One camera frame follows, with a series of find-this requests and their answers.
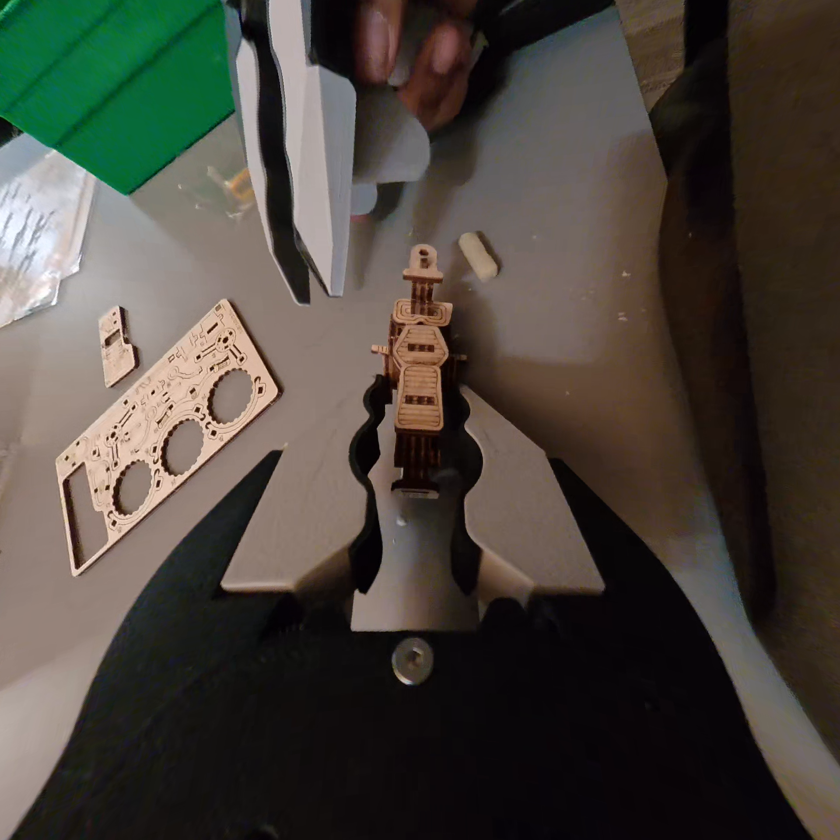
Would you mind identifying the grey desk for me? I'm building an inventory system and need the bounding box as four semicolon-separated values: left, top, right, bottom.
0;7;840;840

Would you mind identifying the small wooden vehicle model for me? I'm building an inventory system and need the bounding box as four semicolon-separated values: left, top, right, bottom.
371;244;468;503

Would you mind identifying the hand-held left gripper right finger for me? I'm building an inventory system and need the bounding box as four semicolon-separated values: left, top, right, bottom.
449;386;606;600

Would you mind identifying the clear plastic bag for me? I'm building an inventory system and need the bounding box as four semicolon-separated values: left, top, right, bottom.
0;147;98;329

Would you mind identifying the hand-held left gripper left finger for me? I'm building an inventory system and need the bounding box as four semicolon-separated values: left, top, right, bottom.
220;374;389;597

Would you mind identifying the wooden sheet with round holes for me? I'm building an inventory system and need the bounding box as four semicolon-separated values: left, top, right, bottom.
55;298;283;578

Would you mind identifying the person's brown clothing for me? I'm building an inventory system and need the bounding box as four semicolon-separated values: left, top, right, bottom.
722;0;840;742

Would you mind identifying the small clear parts bag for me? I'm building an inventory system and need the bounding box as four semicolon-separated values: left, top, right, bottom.
177;161;257;221

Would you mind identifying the small wooden sheet piece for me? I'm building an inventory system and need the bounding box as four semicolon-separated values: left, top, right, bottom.
98;306;140;388

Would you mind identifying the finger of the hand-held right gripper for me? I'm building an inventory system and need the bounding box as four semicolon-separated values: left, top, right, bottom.
235;39;312;307
269;0;359;298

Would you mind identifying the person's right hand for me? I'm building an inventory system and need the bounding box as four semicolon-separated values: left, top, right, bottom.
356;0;490;132

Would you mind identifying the white wax stick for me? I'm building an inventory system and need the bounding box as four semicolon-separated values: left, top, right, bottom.
458;231;500;283

